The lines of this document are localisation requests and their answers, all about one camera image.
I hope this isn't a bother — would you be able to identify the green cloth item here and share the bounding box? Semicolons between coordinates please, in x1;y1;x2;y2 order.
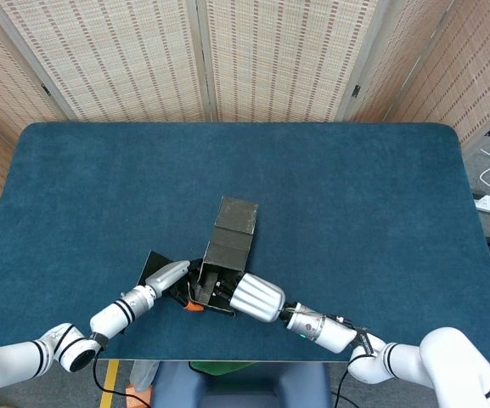
188;360;256;377

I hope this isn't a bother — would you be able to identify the blue felt table mat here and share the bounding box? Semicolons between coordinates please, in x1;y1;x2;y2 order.
0;122;490;362

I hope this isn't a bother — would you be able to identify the orange block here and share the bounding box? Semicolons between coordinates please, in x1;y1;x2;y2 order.
125;384;152;408

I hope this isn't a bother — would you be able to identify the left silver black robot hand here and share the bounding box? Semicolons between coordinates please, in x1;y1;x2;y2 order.
144;259;206;314

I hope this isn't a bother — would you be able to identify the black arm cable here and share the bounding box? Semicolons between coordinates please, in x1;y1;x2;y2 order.
91;333;152;408
331;316;375;408

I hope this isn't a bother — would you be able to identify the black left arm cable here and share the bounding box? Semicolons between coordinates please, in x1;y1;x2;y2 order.
91;333;152;408

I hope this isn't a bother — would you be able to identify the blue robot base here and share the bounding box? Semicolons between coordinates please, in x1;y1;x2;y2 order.
150;360;333;408

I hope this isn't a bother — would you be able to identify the black foldable cardboard box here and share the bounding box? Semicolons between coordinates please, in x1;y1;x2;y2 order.
136;195;259;318

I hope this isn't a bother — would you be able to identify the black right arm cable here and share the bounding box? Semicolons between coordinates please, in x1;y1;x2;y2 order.
331;316;375;408

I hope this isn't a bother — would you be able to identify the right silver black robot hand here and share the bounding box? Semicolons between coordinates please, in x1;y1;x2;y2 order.
210;271;287;323

